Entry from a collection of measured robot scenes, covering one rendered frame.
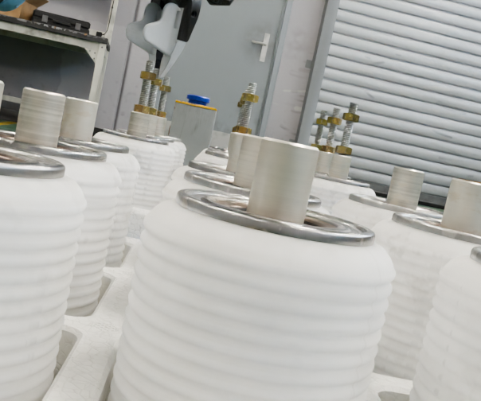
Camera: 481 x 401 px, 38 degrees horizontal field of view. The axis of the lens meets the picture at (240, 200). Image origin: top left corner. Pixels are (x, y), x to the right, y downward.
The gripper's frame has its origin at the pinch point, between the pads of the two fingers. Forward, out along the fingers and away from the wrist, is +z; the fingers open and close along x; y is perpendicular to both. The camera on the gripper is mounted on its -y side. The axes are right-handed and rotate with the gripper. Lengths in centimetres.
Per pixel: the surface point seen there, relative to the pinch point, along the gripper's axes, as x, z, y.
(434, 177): -283, 9, -501
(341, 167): 25.2, 7.6, -9.2
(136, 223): 16.9, 17.6, 11.0
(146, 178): 14.0, 13.1, 9.0
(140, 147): 13.5, 9.9, 10.1
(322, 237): 63, 9, 35
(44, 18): -422, -46, -176
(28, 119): 43, 8, 37
